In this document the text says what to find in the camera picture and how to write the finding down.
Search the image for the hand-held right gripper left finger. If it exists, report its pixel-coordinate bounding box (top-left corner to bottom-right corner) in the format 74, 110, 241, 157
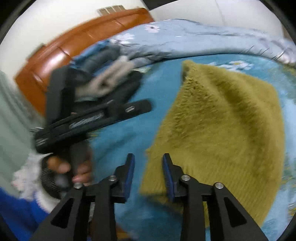
30, 153, 136, 241

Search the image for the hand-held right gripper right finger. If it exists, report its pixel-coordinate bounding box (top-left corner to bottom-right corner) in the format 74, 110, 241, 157
161, 153, 269, 241

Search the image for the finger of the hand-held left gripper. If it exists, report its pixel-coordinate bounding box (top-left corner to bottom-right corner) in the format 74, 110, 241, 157
108, 98, 153, 122

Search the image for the olive green knit sweater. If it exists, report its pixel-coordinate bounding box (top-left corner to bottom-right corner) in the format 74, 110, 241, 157
138, 60, 287, 229

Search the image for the person's left hand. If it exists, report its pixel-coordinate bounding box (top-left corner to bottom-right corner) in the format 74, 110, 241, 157
47, 150, 94, 186

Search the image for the black folded cloth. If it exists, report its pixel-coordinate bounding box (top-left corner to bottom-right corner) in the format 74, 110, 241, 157
102, 71, 144, 103

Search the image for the dark grey folded cloth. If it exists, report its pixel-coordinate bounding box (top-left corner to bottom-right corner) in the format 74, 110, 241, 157
82, 44, 122, 73

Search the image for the blue folded cloth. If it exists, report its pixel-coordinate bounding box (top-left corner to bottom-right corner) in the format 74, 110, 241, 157
73, 40, 112, 66

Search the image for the carved wooden headboard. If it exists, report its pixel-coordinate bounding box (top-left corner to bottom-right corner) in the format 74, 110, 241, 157
14, 8, 156, 116

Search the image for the person's blue and white clothing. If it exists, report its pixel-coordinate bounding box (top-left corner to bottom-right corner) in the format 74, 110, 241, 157
0, 152, 62, 241

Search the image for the light blue floral quilt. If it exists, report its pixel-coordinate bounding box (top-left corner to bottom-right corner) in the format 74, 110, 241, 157
110, 19, 296, 66

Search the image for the white and black sliding wardrobe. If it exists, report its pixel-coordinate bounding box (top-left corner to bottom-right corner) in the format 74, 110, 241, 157
149, 0, 284, 37

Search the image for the beige wall switch panel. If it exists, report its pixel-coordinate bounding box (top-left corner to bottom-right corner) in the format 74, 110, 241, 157
97, 6, 127, 16

